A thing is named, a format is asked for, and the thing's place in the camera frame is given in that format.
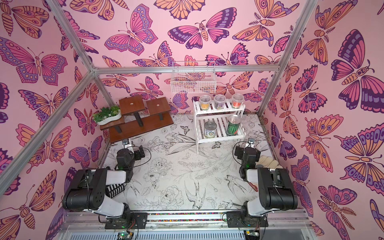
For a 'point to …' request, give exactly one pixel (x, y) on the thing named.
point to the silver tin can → (210, 128)
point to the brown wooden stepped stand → (136, 118)
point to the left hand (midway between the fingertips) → (135, 145)
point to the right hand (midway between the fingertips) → (245, 146)
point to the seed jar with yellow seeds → (205, 100)
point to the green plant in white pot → (106, 114)
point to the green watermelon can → (233, 125)
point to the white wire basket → (196, 82)
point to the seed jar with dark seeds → (219, 100)
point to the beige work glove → (267, 162)
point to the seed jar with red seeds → (237, 99)
